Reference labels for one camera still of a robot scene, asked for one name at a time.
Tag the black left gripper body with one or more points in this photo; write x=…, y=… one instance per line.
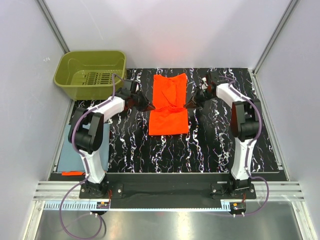
x=136, y=97

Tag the aluminium frame post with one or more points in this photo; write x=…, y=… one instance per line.
x=52, y=25
x=275, y=35

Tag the olive green plastic basket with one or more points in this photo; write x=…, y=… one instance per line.
x=91, y=75

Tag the black marble pattern mat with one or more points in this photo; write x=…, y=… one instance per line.
x=209, y=146

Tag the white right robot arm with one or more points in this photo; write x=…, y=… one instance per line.
x=245, y=124

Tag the aluminium front rail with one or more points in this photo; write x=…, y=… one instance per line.
x=277, y=190

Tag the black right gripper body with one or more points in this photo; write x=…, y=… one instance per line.
x=203, y=95

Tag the folded orange t shirt underneath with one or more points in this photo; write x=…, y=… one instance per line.
x=72, y=173

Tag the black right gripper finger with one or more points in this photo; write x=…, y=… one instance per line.
x=189, y=103
x=197, y=105

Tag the folded grey-blue t shirt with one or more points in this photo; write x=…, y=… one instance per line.
x=70, y=160

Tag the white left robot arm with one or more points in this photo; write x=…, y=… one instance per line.
x=87, y=130

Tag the right aluminium frame post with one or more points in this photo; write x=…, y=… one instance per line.
x=275, y=35

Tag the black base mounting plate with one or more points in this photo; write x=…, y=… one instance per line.
x=148, y=201

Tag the left aluminium frame post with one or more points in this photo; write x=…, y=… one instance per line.
x=52, y=25

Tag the orange t shirt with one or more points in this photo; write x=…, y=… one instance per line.
x=170, y=117

